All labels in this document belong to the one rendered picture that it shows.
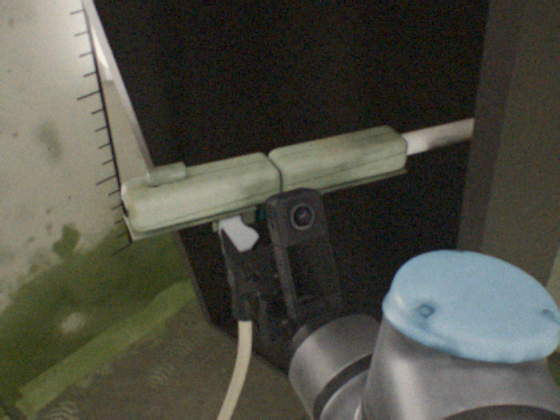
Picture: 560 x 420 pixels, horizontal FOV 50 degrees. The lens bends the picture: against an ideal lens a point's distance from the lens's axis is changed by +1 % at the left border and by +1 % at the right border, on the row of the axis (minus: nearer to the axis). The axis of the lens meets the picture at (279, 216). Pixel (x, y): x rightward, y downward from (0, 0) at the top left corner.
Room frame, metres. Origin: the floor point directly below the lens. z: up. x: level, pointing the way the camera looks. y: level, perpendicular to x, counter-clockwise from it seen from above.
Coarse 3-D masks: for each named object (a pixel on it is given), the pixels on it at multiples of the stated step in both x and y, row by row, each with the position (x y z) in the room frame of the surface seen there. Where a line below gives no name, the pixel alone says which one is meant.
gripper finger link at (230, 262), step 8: (224, 232) 0.46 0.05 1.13; (224, 240) 0.45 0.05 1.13; (224, 248) 0.44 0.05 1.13; (232, 248) 0.44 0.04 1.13; (224, 256) 0.44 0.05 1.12; (232, 256) 0.43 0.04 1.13; (240, 256) 0.43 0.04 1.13; (248, 256) 0.43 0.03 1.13; (232, 264) 0.42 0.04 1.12; (240, 264) 0.42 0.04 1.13; (248, 264) 0.42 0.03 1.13; (232, 272) 0.42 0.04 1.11; (240, 272) 0.41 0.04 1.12; (248, 272) 0.41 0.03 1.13; (248, 280) 0.41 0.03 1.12
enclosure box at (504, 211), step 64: (128, 0) 0.89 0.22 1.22; (192, 0) 0.98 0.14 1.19; (256, 0) 1.10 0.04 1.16; (320, 0) 1.03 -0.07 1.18; (384, 0) 0.94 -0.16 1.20; (448, 0) 0.87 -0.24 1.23; (512, 0) 0.43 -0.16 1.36; (128, 64) 0.88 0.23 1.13; (192, 64) 0.98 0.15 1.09; (256, 64) 1.10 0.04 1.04; (320, 64) 1.06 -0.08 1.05; (384, 64) 0.96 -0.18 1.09; (448, 64) 0.88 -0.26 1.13; (512, 64) 0.43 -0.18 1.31; (192, 128) 0.97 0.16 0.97; (256, 128) 1.10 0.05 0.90; (320, 128) 1.09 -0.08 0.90; (512, 128) 0.46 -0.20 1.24; (384, 192) 1.01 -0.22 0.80; (448, 192) 0.91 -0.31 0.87; (512, 192) 0.50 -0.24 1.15; (192, 256) 0.94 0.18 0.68; (384, 256) 1.04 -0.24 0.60; (512, 256) 0.57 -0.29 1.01; (256, 320) 0.96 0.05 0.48
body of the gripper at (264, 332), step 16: (256, 256) 0.42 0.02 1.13; (272, 256) 0.42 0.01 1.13; (256, 272) 0.40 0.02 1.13; (272, 272) 0.40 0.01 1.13; (256, 288) 0.39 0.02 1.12; (272, 288) 0.39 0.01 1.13; (272, 304) 0.39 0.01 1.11; (272, 320) 0.39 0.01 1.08; (288, 320) 0.39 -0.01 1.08; (320, 320) 0.34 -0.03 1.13; (288, 336) 0.38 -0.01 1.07; (304, 336) 0.33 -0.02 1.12; (288, 352) 0.38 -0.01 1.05
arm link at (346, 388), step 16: (352, 368) 0.29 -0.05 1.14; (368, 368) 0.29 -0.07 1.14; (336, 384) 0.28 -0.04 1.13; (352, 384) 0.28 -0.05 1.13; (320, 400) 0.28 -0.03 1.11; (336, 400) 0.27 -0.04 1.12; (352, 400) 0.27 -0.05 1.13; (320, 416) 0.27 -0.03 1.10; (336, 416) 0.26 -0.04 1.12; (352, 416) 0.26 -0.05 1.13
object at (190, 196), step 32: (384, 128) 0.60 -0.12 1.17; (448, 128) 0.61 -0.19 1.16; (224, 160) 0.52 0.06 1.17; (256, 160) 0.52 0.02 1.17; (288, 160) 0.52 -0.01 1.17; (320, 160) 0.53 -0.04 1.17; (352, 160) 0.54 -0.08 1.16; (384, 160) 0.56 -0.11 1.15; (128, 192) 0.46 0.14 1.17; (160, 192) 0.46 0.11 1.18; (192, 192) 0.47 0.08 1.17; (224, 192) 0.48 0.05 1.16; (256, 192) 0.49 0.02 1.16; (320, 192) 0.53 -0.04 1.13; (128, 224) 0.47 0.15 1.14; (160, 224) 0.45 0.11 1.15; (192, 224) 0.47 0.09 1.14; (256, 224) 0.50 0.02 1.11
